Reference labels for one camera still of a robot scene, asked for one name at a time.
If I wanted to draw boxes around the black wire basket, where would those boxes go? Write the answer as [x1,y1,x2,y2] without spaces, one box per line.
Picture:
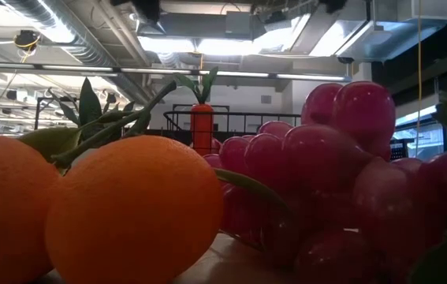
[162,110,303,147]

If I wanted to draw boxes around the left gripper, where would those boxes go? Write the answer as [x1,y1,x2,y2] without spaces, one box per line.
[110,0,162,24]

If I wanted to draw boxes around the pink grape bunch with leaf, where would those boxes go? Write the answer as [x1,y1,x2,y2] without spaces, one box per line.
[201,80,447,284]

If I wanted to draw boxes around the round silver ceiling duct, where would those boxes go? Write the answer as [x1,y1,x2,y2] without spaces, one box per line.
[0,0,157,103]

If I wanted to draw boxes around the yellow hanging cord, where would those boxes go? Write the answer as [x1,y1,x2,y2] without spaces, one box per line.
[416,0,423,133]

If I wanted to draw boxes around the black perforated crate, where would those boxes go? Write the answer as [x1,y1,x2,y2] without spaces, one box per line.
[389,139,410,163]

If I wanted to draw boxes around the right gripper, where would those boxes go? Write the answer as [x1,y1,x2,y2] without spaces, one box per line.
[317,0,348,14]

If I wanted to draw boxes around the black ceiling dome device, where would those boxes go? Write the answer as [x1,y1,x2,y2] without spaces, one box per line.
[13,29,42,51]

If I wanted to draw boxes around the rectangular silver ceiling duct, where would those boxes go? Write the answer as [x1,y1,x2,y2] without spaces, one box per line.
[254,0,447,64]

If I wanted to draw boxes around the orange cluster with leaves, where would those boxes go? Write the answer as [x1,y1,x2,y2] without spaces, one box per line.
[0,80,226,284]

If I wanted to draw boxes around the grey ceiling unit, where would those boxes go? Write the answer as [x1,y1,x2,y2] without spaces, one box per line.
[225,10,254,36]

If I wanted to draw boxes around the potted plant white pot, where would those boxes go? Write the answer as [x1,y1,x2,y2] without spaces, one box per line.
[45,77,140,137]

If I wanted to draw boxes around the long ceiling light strip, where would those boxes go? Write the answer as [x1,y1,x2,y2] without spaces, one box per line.
[0,61,352,83]

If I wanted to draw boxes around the orange carrot green leaves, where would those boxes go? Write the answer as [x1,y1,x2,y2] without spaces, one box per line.
[173,65,219,157]

